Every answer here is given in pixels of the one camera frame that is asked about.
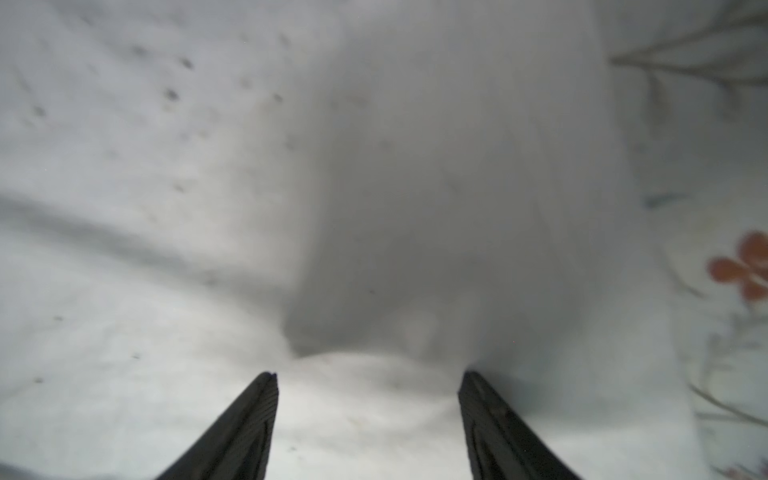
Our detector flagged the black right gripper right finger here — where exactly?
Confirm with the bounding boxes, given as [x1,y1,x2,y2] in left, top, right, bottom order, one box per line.
[458,371,579,480]

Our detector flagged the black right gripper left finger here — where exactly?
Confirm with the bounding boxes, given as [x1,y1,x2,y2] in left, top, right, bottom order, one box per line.
[158,372,279,480]

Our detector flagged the white t-shirt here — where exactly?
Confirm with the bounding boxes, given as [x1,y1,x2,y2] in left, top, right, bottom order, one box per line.
[1,1,709,479]

